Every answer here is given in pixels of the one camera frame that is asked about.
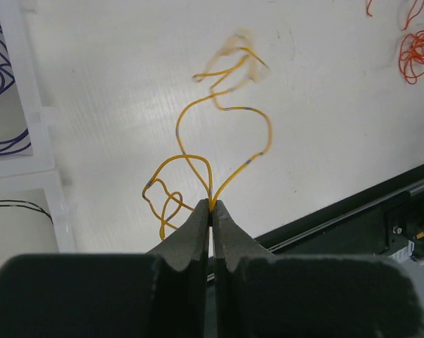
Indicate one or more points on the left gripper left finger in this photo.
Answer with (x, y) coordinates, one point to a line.
(161, 293)

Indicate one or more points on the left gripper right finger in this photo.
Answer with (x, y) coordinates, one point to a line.
(259, 294)

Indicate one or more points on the white compartment tray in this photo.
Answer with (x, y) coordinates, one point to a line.
(26, 158)

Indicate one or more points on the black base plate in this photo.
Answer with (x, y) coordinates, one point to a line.
(384, 220)

